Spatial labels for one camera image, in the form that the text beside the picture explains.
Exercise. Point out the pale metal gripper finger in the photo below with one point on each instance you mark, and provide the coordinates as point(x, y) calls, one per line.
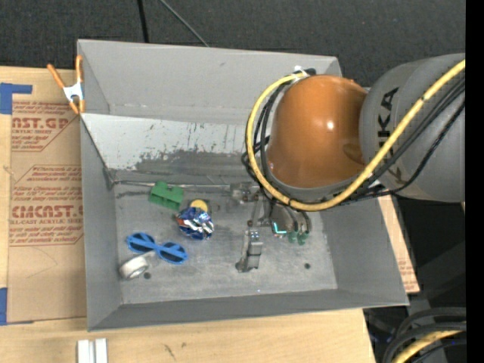
point(242, 193)
point(252, 253)

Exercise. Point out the yellow round toy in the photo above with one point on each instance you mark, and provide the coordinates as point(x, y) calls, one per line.
point(199, 204)

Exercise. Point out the grey metal bin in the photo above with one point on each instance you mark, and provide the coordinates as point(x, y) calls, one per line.
point(211, 278)

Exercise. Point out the blue and white crumpled packet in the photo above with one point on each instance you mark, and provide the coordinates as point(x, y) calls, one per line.
point(194, 223)

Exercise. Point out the green toy brick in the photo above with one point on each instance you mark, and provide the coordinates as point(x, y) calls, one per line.
point(164, 195)

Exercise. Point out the blue sunglasses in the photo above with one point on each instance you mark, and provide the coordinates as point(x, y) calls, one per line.
point(141, 242)

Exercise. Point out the brown cardboard board red print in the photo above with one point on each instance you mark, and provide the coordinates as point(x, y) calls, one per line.
point(41, 240)

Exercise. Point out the black cylinder on white bracket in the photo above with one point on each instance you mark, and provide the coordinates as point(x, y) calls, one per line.
point(302, 70)

